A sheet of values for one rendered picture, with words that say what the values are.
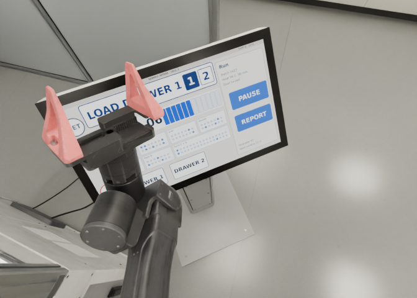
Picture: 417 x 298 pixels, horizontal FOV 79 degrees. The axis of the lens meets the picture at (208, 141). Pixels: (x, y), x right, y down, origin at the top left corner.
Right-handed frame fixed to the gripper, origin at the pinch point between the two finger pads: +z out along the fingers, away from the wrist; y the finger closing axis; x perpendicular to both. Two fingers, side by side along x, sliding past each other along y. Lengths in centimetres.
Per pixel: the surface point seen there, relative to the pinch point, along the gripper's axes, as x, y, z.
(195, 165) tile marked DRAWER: 6.0, -21.2, -31.4
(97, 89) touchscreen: 20.3, -8.2, -10.4
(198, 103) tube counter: 8.2, -25.2, -16.3
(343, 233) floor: -28, -105, -121
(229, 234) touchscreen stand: 21, -59, -120
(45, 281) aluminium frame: 13.4, 16.7, -43.3
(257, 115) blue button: -0.5, -37.2, -21.3
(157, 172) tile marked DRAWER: 11.0, -13.0, -31.2
